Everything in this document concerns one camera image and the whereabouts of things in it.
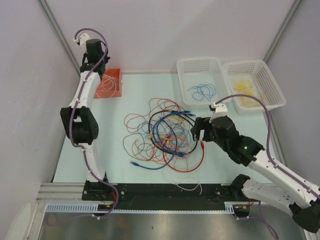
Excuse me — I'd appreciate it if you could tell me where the right white plastic basket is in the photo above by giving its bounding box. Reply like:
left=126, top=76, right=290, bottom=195
left=222, top=59, right=287, bottom=111

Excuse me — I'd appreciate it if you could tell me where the left aluminium corner post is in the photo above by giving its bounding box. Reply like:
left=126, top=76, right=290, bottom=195
left=36, top=0, right=80, bottom=76

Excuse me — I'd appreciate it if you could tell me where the right aluminium corner post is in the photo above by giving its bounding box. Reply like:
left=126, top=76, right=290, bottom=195
left=263, top=0, right=305, bottom=64

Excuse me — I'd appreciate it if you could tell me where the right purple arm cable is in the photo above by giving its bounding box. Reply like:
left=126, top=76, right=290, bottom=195
left=214, top=94, right=320, bottom=201

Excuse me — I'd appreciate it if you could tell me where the red ethernet cable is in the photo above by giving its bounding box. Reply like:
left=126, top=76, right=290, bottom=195
left=162, top=139, right=206, bottom=174

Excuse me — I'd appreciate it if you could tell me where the yellow thin wire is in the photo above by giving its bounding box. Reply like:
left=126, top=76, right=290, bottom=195
left=232, top=76, right=256, bottom=92

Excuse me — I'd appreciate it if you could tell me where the white slotted cable duct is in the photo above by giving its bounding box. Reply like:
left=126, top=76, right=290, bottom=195
left=44, top=202, right=121, bottom=214

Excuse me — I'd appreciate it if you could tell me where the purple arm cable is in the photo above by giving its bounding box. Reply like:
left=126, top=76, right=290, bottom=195
left=214, top=94, right=320, bottom=201
left=67, top=28, right=120, bottom=216

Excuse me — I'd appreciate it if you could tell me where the loose white wire near base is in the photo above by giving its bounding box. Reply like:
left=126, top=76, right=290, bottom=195
left=172, top=174, right=203, bottom=195

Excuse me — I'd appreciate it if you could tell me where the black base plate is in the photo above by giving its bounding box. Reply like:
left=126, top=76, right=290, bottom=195
left=81, top=183, right=257, bottom=212

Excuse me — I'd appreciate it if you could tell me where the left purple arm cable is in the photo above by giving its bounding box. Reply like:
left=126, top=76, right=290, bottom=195
left=67, top=28, right=120, bottom=216

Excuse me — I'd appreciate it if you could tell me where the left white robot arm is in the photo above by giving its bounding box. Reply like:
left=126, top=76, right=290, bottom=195
left=60, top=37, right=111, bottom=200

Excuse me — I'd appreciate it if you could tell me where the left white plastic basket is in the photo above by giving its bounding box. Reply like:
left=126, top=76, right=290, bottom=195
left=176, top=56, right=231, bottom=109

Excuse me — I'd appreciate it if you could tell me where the thin white wire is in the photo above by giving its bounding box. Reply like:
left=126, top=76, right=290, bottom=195
left=99, top=74, right=121, bottom=93
left=98, top=76, right=121, bottom=97

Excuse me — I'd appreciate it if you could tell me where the thin blue wire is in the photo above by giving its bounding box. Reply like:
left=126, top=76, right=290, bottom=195
left=187, top=84, right=217, bottom=102
left=192, top=83, right=217, bottom=102

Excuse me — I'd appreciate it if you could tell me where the white plastic basket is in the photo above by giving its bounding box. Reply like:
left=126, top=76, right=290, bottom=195
left=222, top=59, right=287, bottom=111
left=176, top=56, right=231, bottom=109

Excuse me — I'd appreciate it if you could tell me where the orange thin wire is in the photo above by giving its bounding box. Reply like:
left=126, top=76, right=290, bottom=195
left=122, top=117, right=191, bottom=166

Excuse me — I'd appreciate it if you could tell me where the black cable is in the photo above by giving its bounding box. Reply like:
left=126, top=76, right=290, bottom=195
left=147, top=109, right=199, bottom=154

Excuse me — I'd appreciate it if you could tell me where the aluminium corner post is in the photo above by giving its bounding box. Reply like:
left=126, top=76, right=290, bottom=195
left=36, top=0, right=80, bottom=76
left=263, top=0, right=305, bottom=64

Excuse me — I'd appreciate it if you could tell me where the orange plastic box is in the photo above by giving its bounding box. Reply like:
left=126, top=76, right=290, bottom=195
left=94, top=68, right=123, bottom=99

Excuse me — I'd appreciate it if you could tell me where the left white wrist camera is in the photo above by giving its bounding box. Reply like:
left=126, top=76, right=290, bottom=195
left=73, top=32, right=91, bottom=46

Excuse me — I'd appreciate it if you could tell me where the yellow ethernet cable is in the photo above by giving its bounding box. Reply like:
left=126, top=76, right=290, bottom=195
left=148, top=131, right=173, bottom=141

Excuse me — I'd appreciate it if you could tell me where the blue ethernet cable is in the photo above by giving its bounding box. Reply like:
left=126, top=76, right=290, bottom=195
left=152, top=109, right=196, bottom=157
left=130, top=161, right=168, bottom=170

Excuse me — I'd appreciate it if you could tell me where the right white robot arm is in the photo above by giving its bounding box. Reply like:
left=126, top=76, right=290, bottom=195
left=191, top=116, right=320, bottom=233

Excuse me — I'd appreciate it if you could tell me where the red thin wire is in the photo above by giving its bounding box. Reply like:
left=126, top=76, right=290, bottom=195
left=123, top=97, right=186, bottom=136

